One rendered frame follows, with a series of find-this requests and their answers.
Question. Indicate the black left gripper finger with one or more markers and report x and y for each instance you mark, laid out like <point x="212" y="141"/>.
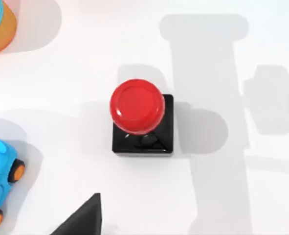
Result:
<point x="88" y="218"/>

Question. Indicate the red button on black base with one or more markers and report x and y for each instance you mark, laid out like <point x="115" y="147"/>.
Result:
<point x="137" y="107"/>

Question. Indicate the blue and orange round object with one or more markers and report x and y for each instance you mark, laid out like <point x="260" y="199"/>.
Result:
<point x="0" y="27"/>

